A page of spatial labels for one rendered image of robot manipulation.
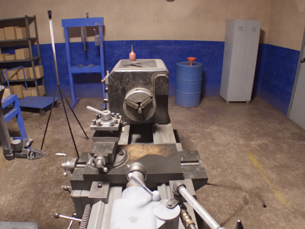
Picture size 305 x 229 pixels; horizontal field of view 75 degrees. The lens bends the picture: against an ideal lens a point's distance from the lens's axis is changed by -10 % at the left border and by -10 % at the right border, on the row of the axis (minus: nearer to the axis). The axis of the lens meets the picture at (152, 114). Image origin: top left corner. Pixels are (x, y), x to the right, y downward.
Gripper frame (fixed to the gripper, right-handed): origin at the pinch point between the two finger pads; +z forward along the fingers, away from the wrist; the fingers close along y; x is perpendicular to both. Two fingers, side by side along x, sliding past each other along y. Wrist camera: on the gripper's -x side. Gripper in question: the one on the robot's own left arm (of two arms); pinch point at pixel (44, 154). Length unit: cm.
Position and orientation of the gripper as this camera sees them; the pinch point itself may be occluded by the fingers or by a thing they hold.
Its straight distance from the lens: 154.1
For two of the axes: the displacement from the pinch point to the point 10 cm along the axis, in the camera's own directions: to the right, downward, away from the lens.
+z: 10.0, -0.1, 0.3
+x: 0.2, 9.9, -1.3
